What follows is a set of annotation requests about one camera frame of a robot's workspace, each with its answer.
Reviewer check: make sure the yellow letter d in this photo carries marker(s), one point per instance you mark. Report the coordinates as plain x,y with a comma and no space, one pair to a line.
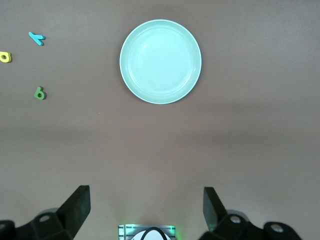
8,57

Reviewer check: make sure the dark green letter b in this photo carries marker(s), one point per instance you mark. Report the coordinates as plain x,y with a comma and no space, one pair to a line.
37,95

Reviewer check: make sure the teal letter y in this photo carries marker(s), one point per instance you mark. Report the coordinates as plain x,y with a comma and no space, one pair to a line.
37,38

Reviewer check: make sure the light green plate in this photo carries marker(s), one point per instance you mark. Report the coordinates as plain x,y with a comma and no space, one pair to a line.
160,61

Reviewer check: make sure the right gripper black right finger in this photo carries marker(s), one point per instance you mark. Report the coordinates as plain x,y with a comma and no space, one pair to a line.
230,227

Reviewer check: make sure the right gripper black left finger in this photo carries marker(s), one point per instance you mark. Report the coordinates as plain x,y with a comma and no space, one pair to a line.
62,225

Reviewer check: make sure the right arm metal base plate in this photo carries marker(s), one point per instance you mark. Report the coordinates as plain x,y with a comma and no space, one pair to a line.
122,231

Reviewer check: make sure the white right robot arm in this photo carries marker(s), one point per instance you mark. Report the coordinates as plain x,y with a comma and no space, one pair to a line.
150,235

